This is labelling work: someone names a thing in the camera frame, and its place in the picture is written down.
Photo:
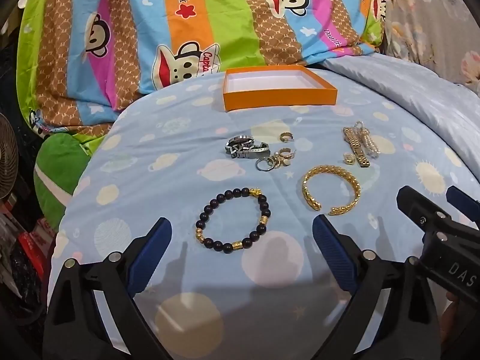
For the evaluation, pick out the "small gold pendant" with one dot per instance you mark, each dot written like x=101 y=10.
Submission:
x=350 y=159

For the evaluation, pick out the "silver metal watch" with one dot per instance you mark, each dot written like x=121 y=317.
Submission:
x=240 y=146

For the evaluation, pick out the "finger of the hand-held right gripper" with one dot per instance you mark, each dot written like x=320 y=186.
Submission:
x=463 y=204
x=420 y=208

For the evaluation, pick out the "orange cardboard box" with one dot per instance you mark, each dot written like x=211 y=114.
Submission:
x=262 y=101

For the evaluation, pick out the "light blue planet blanket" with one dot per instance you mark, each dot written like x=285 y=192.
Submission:
x=150 y=146

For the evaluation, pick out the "grey floral cloth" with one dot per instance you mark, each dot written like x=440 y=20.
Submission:
x=423 y=15

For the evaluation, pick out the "striped cartoon monkey blanket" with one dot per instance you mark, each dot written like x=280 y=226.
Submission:
x=225 y=26

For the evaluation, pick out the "gold hoop earring with pearls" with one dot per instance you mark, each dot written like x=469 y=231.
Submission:
x=285 y=152

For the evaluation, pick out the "red printed box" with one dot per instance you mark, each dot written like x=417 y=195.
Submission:
x=32 y=251

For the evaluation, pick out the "electric fan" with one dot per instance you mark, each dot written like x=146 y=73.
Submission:
x=7 y=161

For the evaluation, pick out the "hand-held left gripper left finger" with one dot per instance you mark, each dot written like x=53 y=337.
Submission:
x=150 y=248

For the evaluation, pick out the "person's right hand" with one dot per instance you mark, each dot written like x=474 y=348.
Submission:
x=452 y=318

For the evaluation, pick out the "green pillow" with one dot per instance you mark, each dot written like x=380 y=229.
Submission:
x=60 y=168

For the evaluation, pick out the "gold watch band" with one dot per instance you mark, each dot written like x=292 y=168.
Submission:
x=354 y=144

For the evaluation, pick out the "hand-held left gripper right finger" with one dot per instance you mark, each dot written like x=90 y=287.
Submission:
x=330 y=248

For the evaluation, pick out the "gold cuff bangle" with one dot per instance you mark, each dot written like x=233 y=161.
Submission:
x=330 y=169

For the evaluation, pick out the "plain gold hoop earring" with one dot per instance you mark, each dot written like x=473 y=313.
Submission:
x=282 y=138

